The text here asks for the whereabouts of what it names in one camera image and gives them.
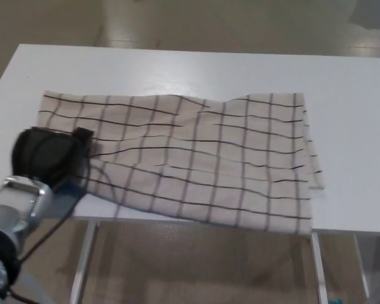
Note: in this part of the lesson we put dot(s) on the white table leg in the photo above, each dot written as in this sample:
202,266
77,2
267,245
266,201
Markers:
84,263
320,272
362,269

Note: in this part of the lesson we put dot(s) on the teal object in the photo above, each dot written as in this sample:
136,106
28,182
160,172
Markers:
335,301

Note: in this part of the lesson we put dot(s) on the white towel with black grid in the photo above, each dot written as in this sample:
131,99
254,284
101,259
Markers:
209,164

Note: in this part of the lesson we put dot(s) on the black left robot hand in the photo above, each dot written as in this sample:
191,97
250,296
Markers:
47,158

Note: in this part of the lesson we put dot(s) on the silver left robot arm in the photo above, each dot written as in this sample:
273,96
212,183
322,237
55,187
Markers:
12,212

